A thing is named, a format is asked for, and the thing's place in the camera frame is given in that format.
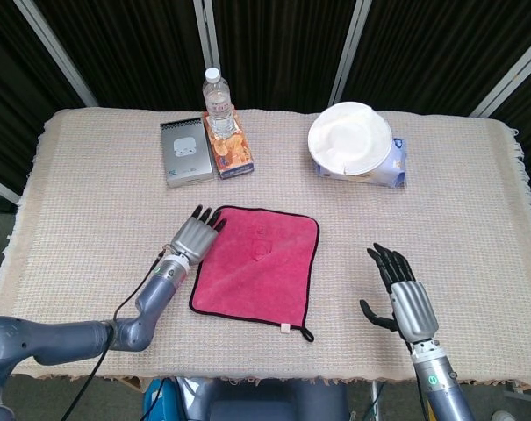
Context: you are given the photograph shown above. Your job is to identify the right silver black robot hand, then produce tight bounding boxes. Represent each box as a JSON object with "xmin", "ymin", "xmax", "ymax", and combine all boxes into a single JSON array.
[{"xmin": 359, "ymin": 243, "xmax": 440, "ymax": 344}]

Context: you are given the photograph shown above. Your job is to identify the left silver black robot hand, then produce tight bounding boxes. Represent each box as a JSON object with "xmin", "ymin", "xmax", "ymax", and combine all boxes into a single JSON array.
[{"xmin": 170, "ymin": 204, "xmax": 227, "ymax": 265}]

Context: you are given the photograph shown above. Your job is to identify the pink cloth black trim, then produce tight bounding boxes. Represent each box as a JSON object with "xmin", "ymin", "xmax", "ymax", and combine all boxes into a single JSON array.
[{"xmin": 188, "ymin": 204, "xmax": 321, "ymax": 343}]

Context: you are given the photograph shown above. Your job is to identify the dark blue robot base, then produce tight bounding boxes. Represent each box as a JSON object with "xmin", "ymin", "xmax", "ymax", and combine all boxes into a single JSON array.
[{"xmin": 176, "ymin": 376, "xmax": 350, "ymax": 421}]

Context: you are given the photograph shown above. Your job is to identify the silver earbuds box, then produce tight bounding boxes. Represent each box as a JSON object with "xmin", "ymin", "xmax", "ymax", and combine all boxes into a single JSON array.
[{"xmin": 160, "ymin": 118, "xmax": 215, "ymax": 189}]

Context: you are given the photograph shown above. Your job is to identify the orange snack box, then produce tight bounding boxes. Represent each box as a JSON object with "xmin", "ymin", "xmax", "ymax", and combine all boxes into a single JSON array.
[{"xmin": 202, "ymin": 110, "xmax": 255, "ymax": 180}]

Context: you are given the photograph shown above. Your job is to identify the metal table leg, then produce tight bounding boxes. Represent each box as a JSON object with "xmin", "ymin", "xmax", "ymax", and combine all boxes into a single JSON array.
[{"xmin": 369, "ymin": 380, "xmax": 381, "ymax": 421}]

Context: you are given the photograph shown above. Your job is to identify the beige woven tablecloth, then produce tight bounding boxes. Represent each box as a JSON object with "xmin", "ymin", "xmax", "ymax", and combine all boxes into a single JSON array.
[{"xmin": 0, "ymin": 107, "xmax": 531, "ymax": 389}]

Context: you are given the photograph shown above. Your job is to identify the clear plastic water bottle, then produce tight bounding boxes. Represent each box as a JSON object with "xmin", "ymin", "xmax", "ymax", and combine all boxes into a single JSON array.
[{"xmin": 202, "ymin": 67, "xmax": 236, "ymax": 137}]

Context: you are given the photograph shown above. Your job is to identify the purple tissue pack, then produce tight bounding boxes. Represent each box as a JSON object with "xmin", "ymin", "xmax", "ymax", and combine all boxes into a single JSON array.
[{"xmin": 313, "ymin": 136, "xmax": 407, "ymax": 190}]

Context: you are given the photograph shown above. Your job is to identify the bright blue base part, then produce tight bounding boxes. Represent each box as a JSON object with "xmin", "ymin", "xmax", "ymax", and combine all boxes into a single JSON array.
[{"xmin": 140, "ymin": 377, "xmax": 179, "ymax": 421}]

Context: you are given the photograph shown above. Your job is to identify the white round paper plate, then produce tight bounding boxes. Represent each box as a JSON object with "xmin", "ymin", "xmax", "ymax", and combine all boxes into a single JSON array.
[{"xmin": 307, "ymin": 101, "xmax": 393, "ymax": 175}]

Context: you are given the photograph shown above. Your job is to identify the black left arm strap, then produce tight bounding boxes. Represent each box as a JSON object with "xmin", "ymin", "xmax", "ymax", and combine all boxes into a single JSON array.
[{"xmin": 104, "ymin": 319, "xmax": 118, "ymax": 352}]

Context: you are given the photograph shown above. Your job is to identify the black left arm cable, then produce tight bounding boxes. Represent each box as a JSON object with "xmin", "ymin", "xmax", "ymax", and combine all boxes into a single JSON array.
[{"xmin": 62, "ymin": 248, "xmax": 166, "ymax": 421}]

